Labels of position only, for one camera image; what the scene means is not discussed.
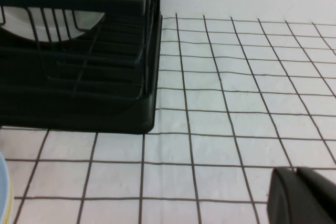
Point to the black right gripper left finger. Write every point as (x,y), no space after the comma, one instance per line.
(283,203)

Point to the white black-grid tablecloth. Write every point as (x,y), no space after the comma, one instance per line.
(210,124)

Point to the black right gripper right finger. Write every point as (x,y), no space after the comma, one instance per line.
(320,192)

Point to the light blue plate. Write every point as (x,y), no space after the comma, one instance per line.
(3,195)

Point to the yellow plate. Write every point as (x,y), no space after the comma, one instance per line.
(11,208)

